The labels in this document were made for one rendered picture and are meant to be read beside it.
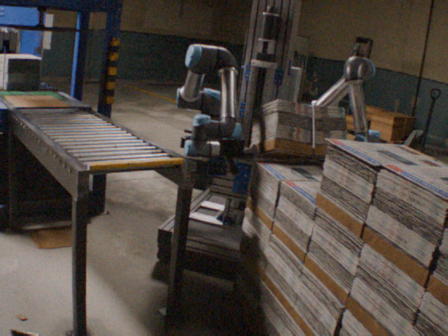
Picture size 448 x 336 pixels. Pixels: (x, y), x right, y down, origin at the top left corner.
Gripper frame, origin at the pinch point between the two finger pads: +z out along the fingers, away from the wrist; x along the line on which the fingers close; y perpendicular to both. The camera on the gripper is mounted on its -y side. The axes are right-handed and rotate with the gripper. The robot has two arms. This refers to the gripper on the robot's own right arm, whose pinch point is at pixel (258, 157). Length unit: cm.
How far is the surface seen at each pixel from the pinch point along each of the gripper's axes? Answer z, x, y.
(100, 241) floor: -66, 102, -49
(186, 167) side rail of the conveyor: -36.5, -7.3, -6.9
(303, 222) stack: -4, -53, -29
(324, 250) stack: -4, -68, -37
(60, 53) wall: -132, 840, 305
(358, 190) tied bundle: -4, -86, -18
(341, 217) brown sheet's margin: -5, -78, -26
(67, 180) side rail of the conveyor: -87, -12, -14
